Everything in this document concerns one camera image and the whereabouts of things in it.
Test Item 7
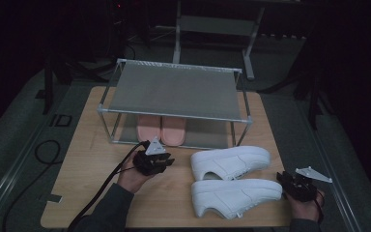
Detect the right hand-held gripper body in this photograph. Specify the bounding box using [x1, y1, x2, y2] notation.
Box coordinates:
[286, 166, 333, 203]

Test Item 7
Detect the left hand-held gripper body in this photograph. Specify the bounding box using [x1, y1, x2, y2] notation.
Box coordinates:
[132, 136, 168, 177]

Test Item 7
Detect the pink slipper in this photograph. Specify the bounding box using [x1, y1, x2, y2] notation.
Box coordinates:
[160, 115, 186, 147]
[136, 115, 162, 143]

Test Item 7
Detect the white sneaker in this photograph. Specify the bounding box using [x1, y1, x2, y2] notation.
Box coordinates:
[189, 145, 271, 183]
[190, 178, 283, 220]

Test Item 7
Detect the grey two-tier shoe rack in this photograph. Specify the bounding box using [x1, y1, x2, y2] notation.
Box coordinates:
[97, 58, 254, 151]

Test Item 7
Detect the person's right hand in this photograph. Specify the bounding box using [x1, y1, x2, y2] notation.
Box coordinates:
[287, 189, 326, 223]

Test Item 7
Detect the person's left hand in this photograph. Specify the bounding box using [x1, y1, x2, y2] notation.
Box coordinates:
[117, 154, 153, 194]

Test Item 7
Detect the black stand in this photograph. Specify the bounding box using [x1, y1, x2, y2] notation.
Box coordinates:
[35, 57, 110, 116]
[257, 42, 335, 131]

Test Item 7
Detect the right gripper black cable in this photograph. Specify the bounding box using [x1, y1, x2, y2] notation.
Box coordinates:
[314, 189, 326, 225]

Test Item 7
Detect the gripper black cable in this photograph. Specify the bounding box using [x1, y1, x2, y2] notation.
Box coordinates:
[314, 189, 326, 225]
[67, 139, 152, 232]

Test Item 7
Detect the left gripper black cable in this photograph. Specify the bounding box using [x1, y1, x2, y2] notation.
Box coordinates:
[67, 139, 152, 232]

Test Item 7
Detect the black floor cable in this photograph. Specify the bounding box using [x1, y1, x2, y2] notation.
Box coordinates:
[1, 139, 62, 232]

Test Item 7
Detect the grey metal table frame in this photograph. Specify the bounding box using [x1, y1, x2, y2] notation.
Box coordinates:
[172, 0, 266, 81]

